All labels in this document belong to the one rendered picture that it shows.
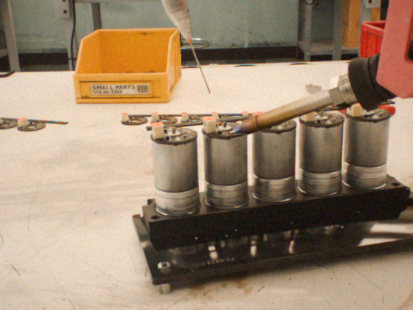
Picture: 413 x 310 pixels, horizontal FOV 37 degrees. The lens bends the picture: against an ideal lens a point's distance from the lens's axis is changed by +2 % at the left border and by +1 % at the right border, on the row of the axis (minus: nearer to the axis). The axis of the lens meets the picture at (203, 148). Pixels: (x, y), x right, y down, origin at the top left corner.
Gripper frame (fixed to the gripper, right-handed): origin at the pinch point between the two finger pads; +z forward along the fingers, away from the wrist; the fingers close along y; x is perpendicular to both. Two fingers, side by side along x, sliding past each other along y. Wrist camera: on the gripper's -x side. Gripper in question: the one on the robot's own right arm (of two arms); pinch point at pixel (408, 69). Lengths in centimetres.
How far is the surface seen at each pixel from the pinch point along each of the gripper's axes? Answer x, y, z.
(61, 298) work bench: -6.5, 8.6, 15.4
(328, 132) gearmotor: -1.9, -3.7, 6.2
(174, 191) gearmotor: -6.1, 2.3, 11.2
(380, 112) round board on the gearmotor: -0.5, -6.9, 4.9
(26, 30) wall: -282, -312, 223
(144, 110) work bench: -20.6, -20.2, 23.1
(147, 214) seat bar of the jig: -6.7, 2.9, 13.1
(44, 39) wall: -269, -318, 223
